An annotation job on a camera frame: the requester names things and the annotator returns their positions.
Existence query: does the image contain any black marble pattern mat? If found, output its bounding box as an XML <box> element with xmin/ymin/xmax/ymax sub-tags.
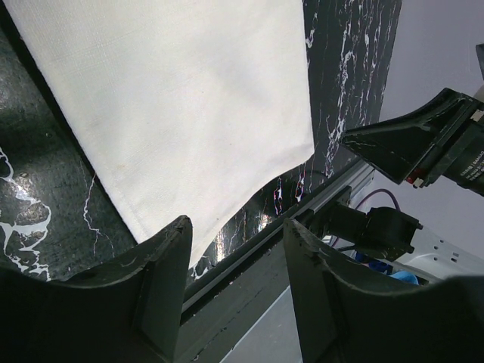
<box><xmin>1</xmin><ymin>1</ymin><xmax>402</xmax><ymax>284</ymax></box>

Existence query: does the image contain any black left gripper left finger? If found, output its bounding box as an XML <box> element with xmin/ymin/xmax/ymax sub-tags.
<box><xmin>67</xmin><ymin>216</ymin><xmax>193</xmax><ymax>359</ymax></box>

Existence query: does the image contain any white cloth napkin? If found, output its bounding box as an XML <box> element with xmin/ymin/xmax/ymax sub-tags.
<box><xmin>5</xmin><ymin>1</ymin><xmax>315</xmax><ymax>264</ymax></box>

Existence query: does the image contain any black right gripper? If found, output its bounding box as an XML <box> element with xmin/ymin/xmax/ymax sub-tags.
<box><xmin>340</xmin><ymin>43</ymin><xmax>484</xmax><ymax>196</ymax></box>

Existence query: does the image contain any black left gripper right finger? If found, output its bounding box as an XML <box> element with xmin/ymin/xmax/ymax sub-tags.
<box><xmin>284</xmin><ymin>219</ymin><xmax>424</xmax><ymax>362</ymax></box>

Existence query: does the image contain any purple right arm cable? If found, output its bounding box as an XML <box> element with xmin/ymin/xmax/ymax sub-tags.
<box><xmin>355</xmin><ymin>188</ymin><xmax>402</xmax><ymax>211</ymax></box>

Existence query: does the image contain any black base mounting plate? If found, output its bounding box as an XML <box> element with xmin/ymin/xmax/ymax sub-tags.
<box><xmin>175</xmin><ymin>244</ymin><xmax>289</xmax><ymax>362</ymax></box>

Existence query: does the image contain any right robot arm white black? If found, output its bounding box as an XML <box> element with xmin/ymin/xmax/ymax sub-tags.
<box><xmin>310</xmin><ymin>88</ymin><xmax>483</xmax><ymax>282</ymax></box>

